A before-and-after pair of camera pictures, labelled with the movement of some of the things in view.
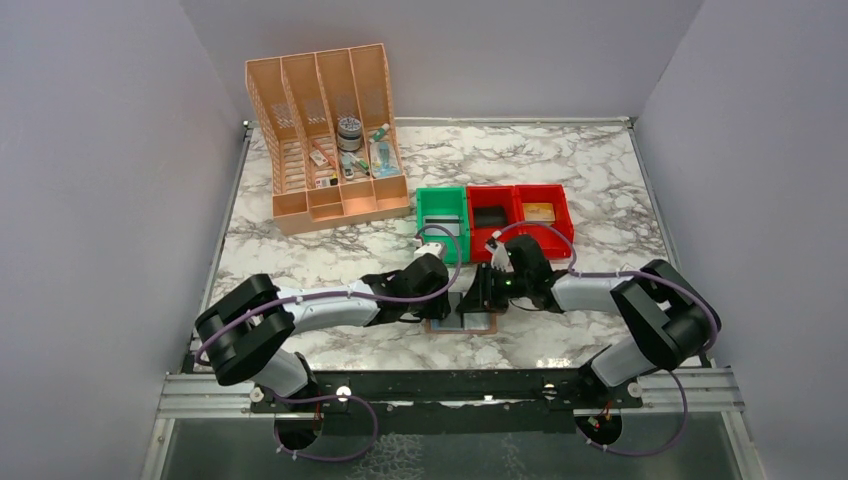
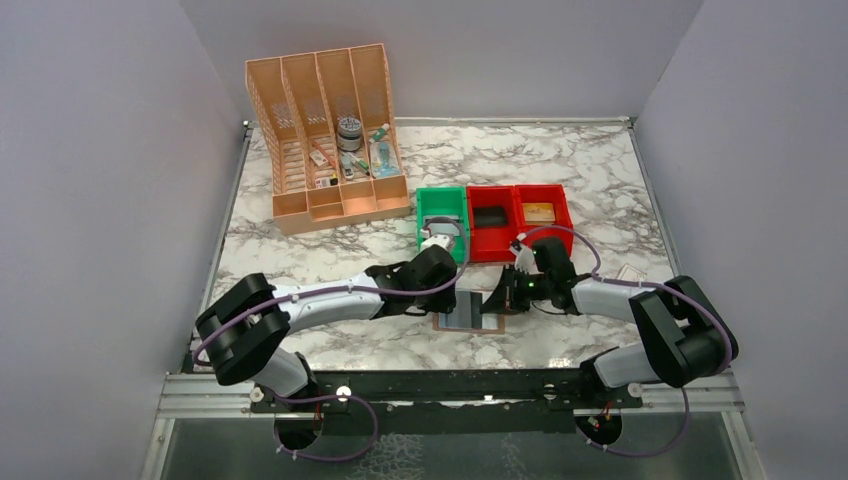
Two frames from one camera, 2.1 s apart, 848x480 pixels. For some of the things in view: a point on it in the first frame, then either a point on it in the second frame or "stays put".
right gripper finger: x=484 y=295 -> x=511 y=294
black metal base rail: x=576 y=389 stays put
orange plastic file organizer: x=326 y=118 stays put
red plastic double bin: x=538 y=210 stays put
